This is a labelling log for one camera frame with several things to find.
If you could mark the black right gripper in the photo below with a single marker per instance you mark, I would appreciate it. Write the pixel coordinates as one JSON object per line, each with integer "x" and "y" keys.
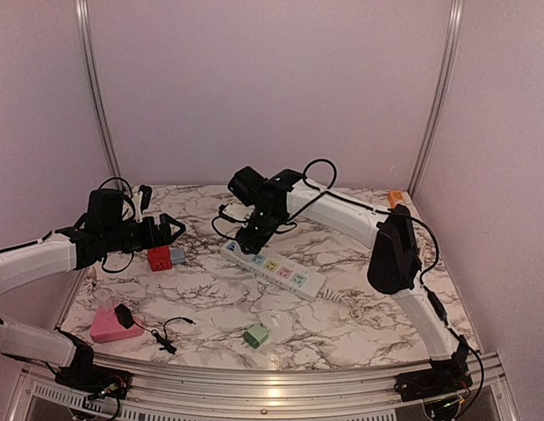
{"x": 247, "y": 246}

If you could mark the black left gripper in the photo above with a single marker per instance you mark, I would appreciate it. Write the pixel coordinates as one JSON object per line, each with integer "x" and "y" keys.
{"x": 161, "y": 237}

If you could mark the green plug adapter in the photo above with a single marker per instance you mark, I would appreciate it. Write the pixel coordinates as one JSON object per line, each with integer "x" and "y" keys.
{"x": 255, "y": 335}

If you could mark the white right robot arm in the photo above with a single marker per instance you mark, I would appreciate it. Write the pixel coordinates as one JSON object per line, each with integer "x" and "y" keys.
{"x": 395, "y": 268}

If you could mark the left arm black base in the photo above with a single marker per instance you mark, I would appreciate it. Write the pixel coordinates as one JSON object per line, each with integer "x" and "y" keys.
{"x": 83, "y": 374}

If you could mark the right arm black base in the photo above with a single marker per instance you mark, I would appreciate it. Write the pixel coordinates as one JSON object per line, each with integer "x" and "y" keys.
{"x": 441, "y": 378}

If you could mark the right aluminium frame post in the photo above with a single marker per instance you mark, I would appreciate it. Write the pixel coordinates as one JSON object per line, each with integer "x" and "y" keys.
{"x": 447, "y": 63}

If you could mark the red cube socket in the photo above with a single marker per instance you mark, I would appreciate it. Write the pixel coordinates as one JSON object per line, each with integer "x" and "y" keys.
{"x": 159, "y": 259}

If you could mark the white multicolour power strip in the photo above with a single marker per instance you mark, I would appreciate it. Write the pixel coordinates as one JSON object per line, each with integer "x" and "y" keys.
{"x": 278, "y": 270}

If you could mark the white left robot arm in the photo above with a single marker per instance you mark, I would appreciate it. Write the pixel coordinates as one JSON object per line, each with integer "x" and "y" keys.
{"x": 33, "y": 274}

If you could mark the aluminium frame post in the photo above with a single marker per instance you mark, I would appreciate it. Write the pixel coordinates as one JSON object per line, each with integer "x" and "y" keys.
{"x": 90, "y": 64}
{"x": 447, "y": 63}

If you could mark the black power adapter with cable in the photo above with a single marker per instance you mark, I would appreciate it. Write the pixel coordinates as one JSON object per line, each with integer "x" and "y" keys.
{"x": 126, "y": 319}

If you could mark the pink triangular power strip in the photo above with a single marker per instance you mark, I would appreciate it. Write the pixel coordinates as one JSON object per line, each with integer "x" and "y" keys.
{"x": 106, "y": 328}

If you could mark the orange power strip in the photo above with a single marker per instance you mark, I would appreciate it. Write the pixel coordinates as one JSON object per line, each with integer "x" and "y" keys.
{"x": 396, "y": 200}

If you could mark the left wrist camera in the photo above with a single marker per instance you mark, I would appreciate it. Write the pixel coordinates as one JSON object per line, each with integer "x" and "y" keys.
{"x": 141, "y": 199}

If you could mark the light blue plug adapter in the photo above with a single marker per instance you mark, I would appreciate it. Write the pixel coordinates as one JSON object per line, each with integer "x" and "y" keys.
{"x": 177, "y": 256}

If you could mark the left aluminium frame post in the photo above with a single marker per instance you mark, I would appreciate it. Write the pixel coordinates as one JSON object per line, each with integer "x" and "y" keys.
{"x": 90, "y": 64}

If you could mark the aluminium front rail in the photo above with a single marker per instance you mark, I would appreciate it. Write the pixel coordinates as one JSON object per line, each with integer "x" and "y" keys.
{"x": 172, "y": 392}

